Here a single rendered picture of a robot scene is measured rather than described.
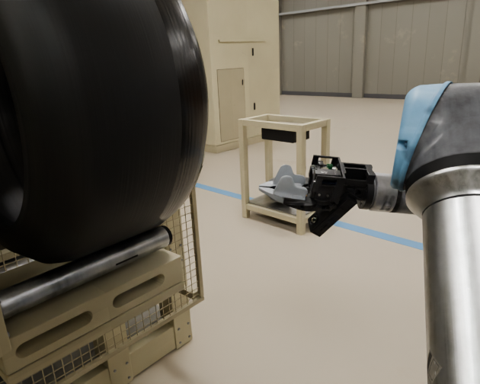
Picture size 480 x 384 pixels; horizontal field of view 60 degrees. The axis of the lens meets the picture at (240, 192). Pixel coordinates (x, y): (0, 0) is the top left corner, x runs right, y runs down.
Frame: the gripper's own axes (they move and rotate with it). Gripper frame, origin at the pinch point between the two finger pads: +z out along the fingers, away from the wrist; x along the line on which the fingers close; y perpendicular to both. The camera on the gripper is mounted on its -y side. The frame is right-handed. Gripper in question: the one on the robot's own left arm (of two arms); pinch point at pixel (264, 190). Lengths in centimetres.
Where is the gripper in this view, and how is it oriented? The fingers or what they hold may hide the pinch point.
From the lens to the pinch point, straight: 81.6
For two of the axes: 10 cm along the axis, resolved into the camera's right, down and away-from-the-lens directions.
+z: -10.0, -0.9, -0.2
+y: 0.8, -7.8, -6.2
